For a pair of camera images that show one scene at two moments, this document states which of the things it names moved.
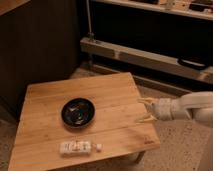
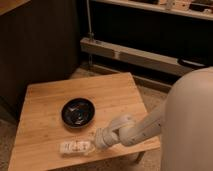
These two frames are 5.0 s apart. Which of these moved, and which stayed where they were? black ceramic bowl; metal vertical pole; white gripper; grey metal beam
Moved: white gripper
Stayed: metal vertical pole; black ceramic bowl; grey metal beam
